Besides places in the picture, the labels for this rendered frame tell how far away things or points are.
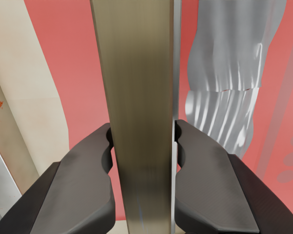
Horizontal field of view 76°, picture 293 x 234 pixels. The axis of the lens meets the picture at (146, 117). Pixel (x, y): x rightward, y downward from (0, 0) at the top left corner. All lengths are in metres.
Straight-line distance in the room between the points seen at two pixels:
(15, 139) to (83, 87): 0.10
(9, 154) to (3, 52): 0.10
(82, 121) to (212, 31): 0.15
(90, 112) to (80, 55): 0.06
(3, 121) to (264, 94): 0.26
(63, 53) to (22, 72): 0.05
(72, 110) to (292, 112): 0.23
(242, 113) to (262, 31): 0.08
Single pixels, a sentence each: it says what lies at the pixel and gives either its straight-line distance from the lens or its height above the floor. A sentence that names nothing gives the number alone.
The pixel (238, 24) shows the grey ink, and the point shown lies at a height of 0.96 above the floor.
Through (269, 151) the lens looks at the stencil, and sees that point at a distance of 0.27.
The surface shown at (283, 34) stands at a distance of 0.21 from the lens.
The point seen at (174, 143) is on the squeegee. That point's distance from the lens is 0.17.
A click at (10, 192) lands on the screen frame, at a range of 0.26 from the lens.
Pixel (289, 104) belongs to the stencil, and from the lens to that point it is 0.25.
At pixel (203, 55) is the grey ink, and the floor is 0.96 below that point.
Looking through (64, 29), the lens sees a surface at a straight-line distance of 0.19.
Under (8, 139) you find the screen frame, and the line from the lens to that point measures 0.24.
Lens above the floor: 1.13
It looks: 62 degrees down
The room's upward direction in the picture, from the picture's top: 179 degrees clockwise
